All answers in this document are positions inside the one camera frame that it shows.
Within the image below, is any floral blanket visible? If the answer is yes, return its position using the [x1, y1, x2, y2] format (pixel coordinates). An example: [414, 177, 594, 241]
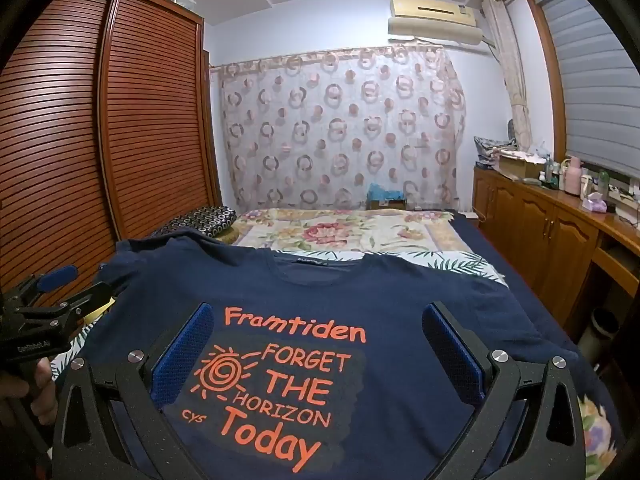
[220, 207, 458, 256]

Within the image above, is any dark waste bin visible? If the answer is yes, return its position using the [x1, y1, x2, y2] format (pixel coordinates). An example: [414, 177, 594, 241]
[592, 307, 620, 348]

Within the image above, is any pink thermos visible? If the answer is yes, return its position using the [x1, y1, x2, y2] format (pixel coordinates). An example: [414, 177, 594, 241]
[564, 156, 583, 195]

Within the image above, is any beige drawn curtain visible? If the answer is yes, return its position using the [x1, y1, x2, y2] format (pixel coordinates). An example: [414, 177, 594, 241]
[482, 0, 532, 153]

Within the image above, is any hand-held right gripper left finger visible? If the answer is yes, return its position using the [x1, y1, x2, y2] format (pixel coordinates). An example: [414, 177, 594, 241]
[51, 301, 216, 480]

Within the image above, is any open cardboard box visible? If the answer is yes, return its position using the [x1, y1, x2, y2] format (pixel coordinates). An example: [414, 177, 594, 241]
[497, 152, 546, 181]

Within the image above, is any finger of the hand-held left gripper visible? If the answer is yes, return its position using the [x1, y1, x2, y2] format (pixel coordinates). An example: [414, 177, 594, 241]
[7, 266, 80, 307]
[30, 281, 128, 322]

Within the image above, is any dark circle-patterned pillow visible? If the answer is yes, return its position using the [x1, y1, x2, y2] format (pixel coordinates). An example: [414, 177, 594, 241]
[150, 205, 238, 241]

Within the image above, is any wooden sideboard cabinet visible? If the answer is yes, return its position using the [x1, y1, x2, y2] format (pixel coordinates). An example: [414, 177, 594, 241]
[472, 165, 640, 361]

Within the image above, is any person's left hand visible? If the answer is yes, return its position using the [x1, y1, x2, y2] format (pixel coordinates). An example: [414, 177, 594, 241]
[0, 357, 57, 443]

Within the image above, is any navy printed t-shirt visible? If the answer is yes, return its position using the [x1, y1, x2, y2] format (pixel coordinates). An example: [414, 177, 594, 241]
[82, 226, 583, 480]

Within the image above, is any grey window blind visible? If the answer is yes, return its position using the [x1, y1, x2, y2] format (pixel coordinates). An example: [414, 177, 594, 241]
[537, 0, 640, 168]

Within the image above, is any cream wall air conditioner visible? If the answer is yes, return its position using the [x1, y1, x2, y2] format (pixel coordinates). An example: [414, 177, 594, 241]
[387, 0, 485, 43]

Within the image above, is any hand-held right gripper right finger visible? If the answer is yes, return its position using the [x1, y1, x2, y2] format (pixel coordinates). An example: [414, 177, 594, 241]
[421, 301, 586, 480]

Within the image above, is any wooden louvred wardrobe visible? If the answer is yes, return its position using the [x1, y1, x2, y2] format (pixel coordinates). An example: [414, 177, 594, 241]
[0, 0, 223, 311]

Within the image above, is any leaf print bed sheet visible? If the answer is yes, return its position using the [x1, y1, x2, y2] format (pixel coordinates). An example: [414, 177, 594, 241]
[270, 247, 508, 286]

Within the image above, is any blue plastic bag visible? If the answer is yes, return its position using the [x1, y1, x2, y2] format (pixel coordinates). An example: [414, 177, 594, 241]
[368, 183, 405, 202]

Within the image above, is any circle-patterned sheer curtain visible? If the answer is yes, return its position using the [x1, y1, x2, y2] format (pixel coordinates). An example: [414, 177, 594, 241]
[210, 42, 468, 211]

